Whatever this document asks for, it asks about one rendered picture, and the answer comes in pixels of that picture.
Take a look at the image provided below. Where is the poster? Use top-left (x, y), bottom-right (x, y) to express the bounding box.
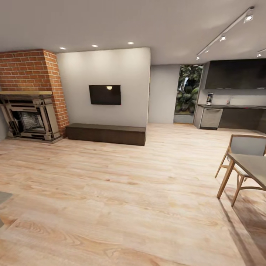
top-left (206, 93), bottom-right (214, 106)

